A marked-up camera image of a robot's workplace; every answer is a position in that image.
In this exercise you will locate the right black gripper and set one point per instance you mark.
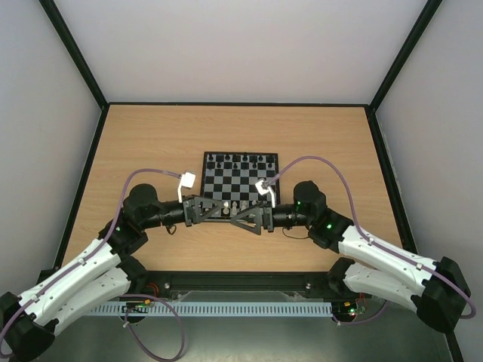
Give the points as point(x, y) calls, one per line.
point(268, 219)

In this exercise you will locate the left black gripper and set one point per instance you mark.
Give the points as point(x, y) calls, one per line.
point(193, 210)

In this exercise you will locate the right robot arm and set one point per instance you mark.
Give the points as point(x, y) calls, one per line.
point(436, 291)

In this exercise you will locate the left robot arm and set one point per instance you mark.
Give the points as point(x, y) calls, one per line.
point(104, 270)

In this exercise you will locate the left circuit board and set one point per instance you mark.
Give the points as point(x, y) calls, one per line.
point(137, 306)

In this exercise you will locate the green circuit board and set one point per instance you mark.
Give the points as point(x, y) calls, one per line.
point(357, 310)

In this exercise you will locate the black and silver chessboard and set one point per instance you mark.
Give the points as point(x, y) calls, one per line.
point(237, 185)

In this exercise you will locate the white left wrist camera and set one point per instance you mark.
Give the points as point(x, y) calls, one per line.
point(187, 180)

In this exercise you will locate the grey slotted cable duct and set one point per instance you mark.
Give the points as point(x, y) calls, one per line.
point(224, 309)

